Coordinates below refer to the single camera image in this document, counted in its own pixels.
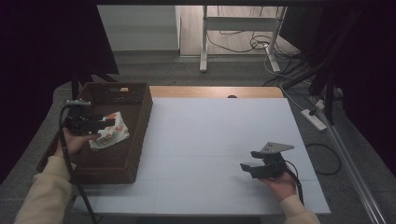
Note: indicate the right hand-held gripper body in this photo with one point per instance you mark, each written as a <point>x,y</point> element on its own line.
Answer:
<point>272,169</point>

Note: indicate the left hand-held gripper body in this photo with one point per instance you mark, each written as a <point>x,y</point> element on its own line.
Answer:
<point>77,124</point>

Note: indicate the white patterned baby pants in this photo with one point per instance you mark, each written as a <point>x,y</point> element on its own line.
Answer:
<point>115,137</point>

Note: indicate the brown wicker basket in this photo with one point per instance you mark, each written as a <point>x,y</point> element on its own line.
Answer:
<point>124,161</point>

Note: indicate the person's right hand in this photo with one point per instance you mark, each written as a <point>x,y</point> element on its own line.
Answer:
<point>283,186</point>

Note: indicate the person's left hand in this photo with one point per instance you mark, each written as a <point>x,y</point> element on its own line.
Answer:
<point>70,144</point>

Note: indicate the white power strip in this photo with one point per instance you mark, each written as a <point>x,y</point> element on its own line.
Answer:
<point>313,119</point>

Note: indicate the dark curtain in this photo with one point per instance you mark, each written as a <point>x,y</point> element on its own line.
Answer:
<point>31,62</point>
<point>367,62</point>

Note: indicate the white wall panel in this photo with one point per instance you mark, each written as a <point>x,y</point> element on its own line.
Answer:
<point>137,28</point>

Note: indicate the white desk frame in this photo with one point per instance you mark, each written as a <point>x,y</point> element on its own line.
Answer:
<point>204,46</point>

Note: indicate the black horizontal frame bar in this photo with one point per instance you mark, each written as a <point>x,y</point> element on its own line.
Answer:
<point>218,2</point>

